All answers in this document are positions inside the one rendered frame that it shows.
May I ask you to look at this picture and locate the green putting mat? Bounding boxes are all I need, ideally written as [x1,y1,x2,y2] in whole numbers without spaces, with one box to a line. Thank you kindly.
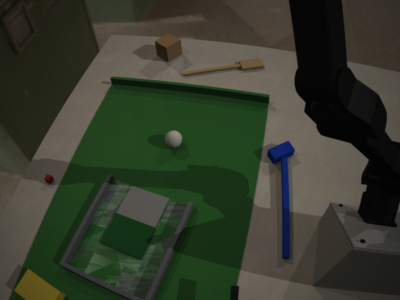
[9,84,268,300]

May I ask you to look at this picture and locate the brown cube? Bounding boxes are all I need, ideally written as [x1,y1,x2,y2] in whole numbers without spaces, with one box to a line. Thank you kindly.
[155,33,182,62]

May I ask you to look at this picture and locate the white ball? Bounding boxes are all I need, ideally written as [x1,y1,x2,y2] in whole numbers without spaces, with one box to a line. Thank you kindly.
[165,131,182,148]

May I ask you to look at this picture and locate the yellow rectangular block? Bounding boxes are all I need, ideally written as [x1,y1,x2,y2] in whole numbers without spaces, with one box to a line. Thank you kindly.
[14,269,66,300]

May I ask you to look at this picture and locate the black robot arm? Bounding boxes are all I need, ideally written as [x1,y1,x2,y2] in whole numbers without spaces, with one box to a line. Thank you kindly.
[289,0,400,227]

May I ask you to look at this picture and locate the small red cube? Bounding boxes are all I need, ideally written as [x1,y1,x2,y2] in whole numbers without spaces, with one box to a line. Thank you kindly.
[44,174,54,184]

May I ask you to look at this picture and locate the blue putter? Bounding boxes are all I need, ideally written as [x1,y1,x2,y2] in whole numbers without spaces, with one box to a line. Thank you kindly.
[267,141,295,259]

